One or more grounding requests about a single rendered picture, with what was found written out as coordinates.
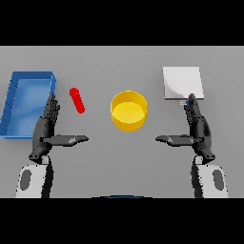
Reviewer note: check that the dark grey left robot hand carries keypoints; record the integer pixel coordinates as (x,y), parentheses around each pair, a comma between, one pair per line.
(44,133)

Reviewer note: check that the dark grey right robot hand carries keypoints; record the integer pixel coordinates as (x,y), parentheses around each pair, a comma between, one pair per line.
(202,133)

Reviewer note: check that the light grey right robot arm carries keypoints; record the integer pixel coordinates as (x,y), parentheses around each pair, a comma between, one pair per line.
(210,179)

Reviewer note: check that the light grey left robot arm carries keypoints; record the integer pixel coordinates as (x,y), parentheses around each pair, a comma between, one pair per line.
(33,179)

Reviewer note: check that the red beaker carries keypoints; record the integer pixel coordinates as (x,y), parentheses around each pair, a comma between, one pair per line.
(77,100)

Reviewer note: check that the pale square measuring scale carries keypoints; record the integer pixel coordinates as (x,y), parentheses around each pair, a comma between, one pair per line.
(182,82)

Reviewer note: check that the yellow bowl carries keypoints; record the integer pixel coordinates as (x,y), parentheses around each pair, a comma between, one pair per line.
(128,111)

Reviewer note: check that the blue tray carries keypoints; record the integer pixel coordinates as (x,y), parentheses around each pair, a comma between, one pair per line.
(27,105)

